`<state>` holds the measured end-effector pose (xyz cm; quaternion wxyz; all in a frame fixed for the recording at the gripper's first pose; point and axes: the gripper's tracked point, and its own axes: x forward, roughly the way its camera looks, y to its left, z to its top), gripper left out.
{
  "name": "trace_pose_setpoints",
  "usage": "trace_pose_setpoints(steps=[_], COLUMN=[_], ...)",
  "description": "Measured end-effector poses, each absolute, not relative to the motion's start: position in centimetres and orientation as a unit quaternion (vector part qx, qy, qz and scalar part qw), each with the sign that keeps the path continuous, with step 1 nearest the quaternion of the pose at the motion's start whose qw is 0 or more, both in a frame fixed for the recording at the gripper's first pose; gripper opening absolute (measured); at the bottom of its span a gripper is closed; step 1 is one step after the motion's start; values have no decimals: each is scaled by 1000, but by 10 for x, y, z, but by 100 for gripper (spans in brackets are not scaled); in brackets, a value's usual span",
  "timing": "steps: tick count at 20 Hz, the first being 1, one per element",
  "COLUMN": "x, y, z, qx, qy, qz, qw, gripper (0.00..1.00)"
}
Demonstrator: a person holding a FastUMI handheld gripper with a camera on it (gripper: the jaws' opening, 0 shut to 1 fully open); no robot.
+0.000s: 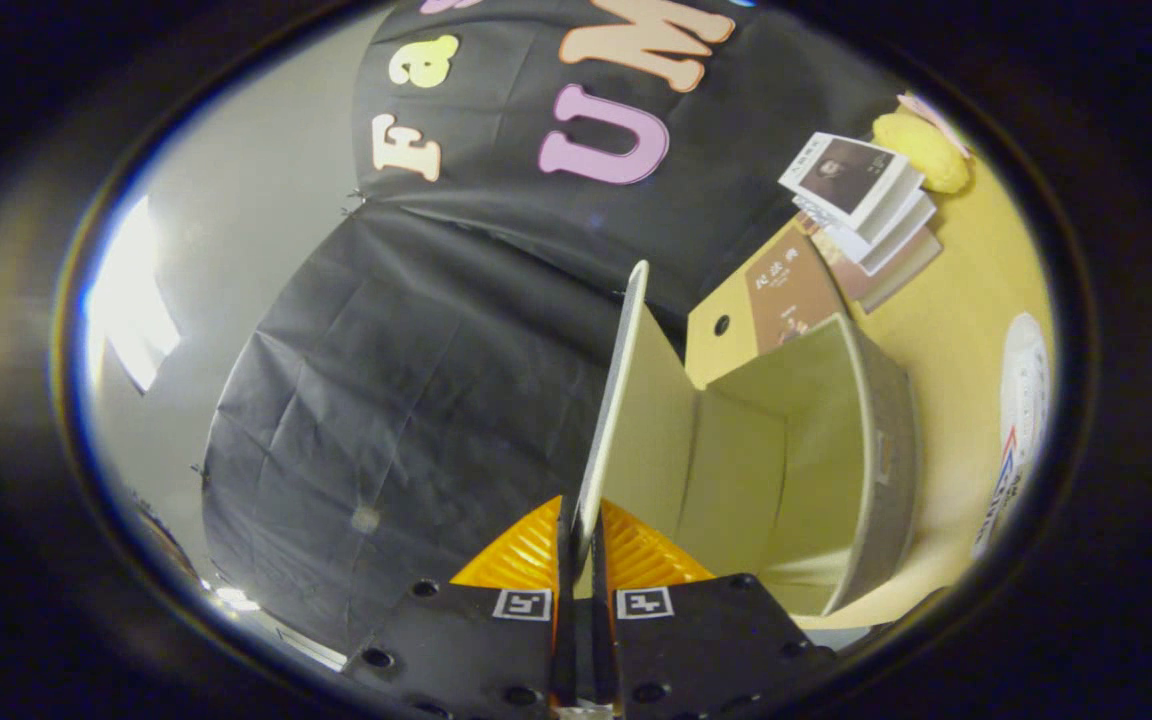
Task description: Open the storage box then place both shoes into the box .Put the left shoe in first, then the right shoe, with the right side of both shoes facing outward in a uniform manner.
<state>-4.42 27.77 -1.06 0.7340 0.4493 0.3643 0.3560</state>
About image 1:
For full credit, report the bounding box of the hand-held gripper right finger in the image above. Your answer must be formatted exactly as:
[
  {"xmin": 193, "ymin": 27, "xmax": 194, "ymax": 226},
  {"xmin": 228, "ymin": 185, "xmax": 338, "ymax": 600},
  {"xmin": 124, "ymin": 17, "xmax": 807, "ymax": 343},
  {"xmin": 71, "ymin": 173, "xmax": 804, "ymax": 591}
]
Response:
[{"xmin": 590, "ymin": 498, "xmax": 839, "ymax": 720}]

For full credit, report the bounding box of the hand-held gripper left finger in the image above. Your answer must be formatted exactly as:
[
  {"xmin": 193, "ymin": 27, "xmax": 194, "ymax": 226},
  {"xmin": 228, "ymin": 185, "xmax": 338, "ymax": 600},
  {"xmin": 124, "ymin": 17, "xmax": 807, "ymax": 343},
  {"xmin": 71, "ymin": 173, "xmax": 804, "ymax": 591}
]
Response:
[{"xmin": 344, "ymin": 494, "xmax": 579, "ymax": 720}]

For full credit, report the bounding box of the grey fabric storage box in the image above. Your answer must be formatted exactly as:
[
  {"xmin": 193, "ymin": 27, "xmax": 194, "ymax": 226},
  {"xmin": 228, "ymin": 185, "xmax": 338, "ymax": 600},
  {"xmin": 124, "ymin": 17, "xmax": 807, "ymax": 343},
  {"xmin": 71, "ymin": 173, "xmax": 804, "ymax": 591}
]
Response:
[{"xmin": 572, "ymin": 261, "xmax": 923, "ymax": 619}]

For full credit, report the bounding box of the white canvas shoe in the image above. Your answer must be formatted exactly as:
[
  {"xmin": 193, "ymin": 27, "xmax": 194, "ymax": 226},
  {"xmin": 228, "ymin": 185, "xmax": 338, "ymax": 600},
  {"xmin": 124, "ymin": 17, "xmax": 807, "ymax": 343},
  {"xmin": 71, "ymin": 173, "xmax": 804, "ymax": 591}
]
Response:
[{"xmin": 970, "ymin": 312, "xmax": 1053, "ymax": 561}]

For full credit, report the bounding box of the black backdrop cloth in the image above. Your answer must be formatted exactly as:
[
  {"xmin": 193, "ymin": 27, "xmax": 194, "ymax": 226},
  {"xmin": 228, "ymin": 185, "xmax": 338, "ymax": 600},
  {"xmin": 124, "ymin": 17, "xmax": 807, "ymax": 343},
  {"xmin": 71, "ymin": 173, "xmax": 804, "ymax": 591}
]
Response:
[{"xmin": 201, "ymin": 0, "xmax": 909, "ymax": 656}]

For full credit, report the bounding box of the brown cover book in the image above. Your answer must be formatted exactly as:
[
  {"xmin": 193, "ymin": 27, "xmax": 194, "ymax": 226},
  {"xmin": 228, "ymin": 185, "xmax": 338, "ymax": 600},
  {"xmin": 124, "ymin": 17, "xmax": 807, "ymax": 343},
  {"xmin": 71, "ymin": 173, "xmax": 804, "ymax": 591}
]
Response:
[{"xmin": 743, "ymin": 228, "xmax": 850, "ymax": 351}]

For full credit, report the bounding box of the pale brown thick book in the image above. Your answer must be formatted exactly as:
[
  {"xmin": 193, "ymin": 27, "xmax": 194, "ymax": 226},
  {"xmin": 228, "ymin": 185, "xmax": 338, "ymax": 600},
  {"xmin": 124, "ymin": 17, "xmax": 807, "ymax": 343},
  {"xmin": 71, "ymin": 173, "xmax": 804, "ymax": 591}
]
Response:
[{"xmin": 814, "ymin": 222, "xmax": 944, "ymax": 315}]

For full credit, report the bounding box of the thick white book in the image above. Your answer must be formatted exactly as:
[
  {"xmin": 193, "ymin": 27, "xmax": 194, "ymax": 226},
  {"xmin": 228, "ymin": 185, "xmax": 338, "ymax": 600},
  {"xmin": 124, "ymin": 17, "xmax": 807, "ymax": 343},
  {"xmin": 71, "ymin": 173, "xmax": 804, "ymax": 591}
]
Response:
[{"xmin": 816, "ymin": 190, "xmax": 937, "ymax": 277}]

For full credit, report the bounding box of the ceiling light panel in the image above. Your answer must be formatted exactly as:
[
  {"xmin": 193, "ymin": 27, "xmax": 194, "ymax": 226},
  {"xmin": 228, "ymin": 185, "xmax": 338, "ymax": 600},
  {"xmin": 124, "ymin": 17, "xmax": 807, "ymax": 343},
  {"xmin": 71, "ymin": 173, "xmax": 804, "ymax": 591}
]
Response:
[{"xmin": 84, "ymin": 195, "xmax": 183, "ymax": 394}]

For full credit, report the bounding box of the white book with portrait cover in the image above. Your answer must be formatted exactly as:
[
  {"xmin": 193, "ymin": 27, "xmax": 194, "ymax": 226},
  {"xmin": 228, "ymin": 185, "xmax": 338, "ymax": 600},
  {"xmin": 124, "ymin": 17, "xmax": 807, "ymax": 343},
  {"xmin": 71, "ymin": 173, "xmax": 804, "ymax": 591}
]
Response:
[{"xmin": 778, "ymin": 132, "xmax": 925, "ymax": 233}]

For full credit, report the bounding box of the yellow round plush cushion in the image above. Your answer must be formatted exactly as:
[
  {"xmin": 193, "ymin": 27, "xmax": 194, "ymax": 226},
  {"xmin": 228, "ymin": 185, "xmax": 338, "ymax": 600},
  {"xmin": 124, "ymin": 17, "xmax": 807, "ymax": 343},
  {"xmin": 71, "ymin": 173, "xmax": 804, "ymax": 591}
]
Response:
[{"xmin": 871, "ymin": 110, "xmax": 973, "ymax": 195}]

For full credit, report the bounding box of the pink and green plush toy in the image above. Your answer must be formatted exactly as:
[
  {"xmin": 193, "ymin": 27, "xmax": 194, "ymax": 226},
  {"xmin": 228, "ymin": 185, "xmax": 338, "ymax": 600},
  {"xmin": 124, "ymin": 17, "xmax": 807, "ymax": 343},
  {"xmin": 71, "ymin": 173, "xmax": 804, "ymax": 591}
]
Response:
[{"xmin": 896, "ymin": 92, "xmax": 969, "ymax": 156}]

